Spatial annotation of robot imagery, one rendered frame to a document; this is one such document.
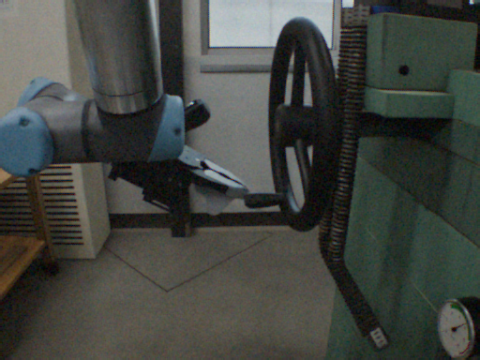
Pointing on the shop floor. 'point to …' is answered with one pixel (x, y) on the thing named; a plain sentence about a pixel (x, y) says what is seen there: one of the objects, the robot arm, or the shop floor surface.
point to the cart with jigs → (9, 250)
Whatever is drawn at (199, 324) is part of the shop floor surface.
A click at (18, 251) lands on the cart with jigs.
